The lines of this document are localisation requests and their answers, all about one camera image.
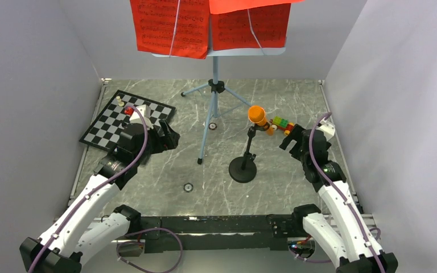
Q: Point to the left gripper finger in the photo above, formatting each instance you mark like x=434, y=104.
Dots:
x=161, y=121
x=171, y=138

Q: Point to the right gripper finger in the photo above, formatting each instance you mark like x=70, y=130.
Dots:
x=286, y=142
x=296, y=132

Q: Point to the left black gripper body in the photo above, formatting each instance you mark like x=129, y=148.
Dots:
x=153, y=144

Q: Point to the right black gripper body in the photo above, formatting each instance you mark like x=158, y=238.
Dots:
x=298, y=153

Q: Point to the orange toy microphone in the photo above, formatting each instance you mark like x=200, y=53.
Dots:
x=257, y=116

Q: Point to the black microphone desk stand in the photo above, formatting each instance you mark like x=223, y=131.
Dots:
x=243, y=169

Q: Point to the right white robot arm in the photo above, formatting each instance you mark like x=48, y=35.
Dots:
x=351, y=247

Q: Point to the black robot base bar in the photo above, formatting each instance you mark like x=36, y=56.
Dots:
x=170, y=233

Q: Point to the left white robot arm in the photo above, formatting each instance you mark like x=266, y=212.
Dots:
x=70, y=242

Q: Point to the colourful toy block car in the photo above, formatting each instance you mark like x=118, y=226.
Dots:
x=278, y=123

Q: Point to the brown poker chip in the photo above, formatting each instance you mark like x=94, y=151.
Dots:
x=212, y=126

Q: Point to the black poker chip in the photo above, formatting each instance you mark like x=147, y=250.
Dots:
x=188, y=187

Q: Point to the black white chessboard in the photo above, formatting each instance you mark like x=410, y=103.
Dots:
x=104, y=131

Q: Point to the light blue music stand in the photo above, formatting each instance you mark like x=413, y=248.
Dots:
x=218, y=86

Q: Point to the electronics board right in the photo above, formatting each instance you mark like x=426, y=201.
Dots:
x=304, y=248

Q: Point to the small electronics box left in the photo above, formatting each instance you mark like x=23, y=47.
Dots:
x=130, y=249

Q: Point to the left red sheet music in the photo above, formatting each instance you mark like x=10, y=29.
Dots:
x=172, y=28

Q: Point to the red sheet music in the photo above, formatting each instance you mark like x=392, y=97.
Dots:
x=172, y=28
x=256, y=24

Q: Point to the right red sheet music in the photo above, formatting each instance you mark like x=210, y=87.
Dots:
x=256, y=24

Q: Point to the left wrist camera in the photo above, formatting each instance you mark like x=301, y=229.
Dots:
x=140, y=114

